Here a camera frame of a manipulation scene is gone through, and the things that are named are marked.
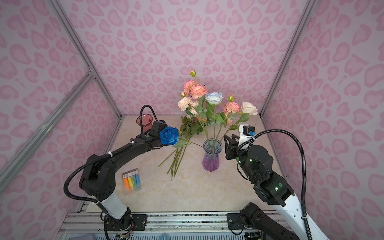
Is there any pile of pink roses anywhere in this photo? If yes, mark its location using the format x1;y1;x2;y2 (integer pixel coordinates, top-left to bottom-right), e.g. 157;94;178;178
159;116;208;178

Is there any large pink spray rose stem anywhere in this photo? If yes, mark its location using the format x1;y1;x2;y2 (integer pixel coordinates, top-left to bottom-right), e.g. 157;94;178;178
178;70;208;120

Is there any pale blue white rose stem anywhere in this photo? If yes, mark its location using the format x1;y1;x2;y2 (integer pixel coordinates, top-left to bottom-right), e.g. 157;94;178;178
205;92;223;154

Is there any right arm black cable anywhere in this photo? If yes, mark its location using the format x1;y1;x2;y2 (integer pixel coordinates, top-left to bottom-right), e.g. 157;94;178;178
236;128;313;240

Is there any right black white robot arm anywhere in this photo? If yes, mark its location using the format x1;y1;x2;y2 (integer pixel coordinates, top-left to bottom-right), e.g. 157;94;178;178
224;135;327;240

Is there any red glass vase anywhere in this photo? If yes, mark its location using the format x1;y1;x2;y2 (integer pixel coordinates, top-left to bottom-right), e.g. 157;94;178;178
136;114;153;132

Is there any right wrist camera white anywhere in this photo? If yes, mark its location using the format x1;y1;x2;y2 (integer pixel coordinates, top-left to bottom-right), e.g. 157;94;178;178
238;125;255;149

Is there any diagonal aluminium frame bar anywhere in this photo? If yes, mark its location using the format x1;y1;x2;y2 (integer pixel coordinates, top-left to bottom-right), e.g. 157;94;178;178
1;71;94;193

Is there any pack of coloured markers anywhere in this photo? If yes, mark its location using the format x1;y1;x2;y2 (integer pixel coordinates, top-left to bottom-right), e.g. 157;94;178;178
122;168;142;194

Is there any purple blue glass vase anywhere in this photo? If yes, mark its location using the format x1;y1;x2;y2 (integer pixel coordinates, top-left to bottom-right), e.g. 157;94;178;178
203;138;223;172

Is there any cream peach rose stem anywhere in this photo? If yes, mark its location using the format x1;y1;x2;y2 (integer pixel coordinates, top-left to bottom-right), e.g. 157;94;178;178
178;94;210;140

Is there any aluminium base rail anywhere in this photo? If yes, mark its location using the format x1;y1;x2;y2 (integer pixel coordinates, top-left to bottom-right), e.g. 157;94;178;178
56;211;308;240

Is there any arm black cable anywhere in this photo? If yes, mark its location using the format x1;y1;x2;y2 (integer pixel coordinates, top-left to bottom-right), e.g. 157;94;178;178
236;128;313;240
139;104;159;134

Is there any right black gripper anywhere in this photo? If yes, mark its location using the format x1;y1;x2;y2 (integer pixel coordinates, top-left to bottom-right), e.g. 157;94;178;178
222;133;260;183

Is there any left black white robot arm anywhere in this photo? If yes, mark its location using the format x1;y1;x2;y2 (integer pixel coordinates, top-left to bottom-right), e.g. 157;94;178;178
79;120;168;231

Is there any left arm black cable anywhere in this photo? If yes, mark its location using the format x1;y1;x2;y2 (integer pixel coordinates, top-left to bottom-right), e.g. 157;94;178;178
139;104;159;134

